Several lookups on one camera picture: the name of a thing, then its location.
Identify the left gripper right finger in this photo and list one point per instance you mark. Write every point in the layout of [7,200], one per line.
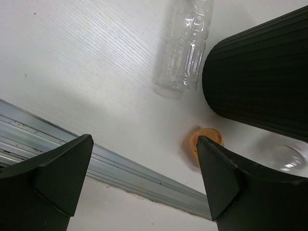
[246,196]

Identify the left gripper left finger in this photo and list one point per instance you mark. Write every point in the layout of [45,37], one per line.
[42,193]

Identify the clear unlabelled plastic bottle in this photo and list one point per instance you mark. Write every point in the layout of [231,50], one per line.
[179,58]

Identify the black ribbed plastic bin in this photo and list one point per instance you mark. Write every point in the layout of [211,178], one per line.
[259,77]

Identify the red label plastic bottle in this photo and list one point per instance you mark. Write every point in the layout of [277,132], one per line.
[289,157]

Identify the orange juice bottle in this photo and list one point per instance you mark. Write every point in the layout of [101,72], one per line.
[201,139]

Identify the aluminium table edge rail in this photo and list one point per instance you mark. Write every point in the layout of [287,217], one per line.
[24,135]

